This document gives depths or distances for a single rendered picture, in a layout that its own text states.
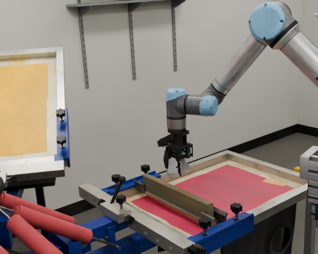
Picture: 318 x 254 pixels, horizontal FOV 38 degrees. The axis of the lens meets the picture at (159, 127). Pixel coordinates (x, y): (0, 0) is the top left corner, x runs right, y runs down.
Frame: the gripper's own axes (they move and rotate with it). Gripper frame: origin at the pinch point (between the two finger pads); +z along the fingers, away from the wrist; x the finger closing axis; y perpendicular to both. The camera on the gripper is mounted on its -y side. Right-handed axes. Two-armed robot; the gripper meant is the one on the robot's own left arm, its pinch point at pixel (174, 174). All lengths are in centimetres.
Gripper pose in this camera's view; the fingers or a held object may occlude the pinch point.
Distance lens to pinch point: 186.6
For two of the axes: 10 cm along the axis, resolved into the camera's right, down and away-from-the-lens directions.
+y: 6.3, 2.0, -7.5
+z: 0.4, 9.6, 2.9
